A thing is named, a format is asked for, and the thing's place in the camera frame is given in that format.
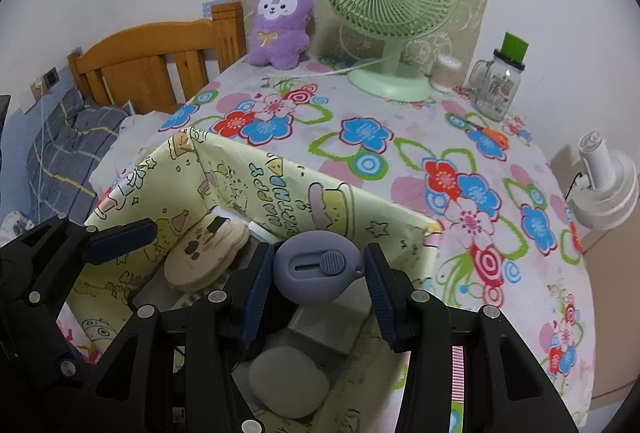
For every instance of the beige door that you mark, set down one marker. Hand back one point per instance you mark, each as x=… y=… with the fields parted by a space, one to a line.
x=612 y=259

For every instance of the white oval earbuds case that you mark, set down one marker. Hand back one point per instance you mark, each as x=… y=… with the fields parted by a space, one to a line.
x=287 y=382

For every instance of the white 45W charger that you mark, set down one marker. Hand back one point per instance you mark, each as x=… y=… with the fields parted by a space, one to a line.
x=335 y=325

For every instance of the round hedgehog compact mirror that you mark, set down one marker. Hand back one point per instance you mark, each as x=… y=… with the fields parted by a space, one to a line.
x=205 y=253

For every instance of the orange scissors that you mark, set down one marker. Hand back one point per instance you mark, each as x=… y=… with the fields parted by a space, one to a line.
x=501 y=140

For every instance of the patterned green board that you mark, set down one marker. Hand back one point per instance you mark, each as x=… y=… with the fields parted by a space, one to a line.
x=336 y=45

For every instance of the yellow fabric storage box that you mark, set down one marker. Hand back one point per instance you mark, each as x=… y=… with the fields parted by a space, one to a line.
x=206 y=194

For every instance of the floral tablecloth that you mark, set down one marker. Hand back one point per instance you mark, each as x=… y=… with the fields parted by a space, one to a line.
x=509 y=236

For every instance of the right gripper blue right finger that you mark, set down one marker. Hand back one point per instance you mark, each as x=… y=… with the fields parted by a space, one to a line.
x=389 y=290

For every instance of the glass jar green lid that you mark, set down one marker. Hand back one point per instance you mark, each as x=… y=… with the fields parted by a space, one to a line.
x=494 y=82

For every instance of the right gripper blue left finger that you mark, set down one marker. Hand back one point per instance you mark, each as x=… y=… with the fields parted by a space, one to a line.
x=248 y=289

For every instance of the wooden bed headboard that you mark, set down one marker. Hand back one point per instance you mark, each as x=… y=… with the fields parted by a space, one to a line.
x=157 y=67

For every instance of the blue plaid bedding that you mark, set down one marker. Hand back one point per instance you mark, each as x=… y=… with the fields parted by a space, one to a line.
x=47 y=157

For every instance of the purple plush bunny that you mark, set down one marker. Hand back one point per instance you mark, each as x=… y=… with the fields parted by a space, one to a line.
x=279 y=33

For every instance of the white standing fan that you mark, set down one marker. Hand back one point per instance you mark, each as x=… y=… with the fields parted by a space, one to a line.
x=605 y=190

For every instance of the cotton swab container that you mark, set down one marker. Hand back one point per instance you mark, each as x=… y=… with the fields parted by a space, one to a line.
x=444 y=73

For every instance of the white remote control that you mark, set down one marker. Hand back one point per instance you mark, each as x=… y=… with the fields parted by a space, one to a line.
x=257 y=235

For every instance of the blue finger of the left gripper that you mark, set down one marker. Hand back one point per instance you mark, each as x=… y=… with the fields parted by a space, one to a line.
x=120 y=240

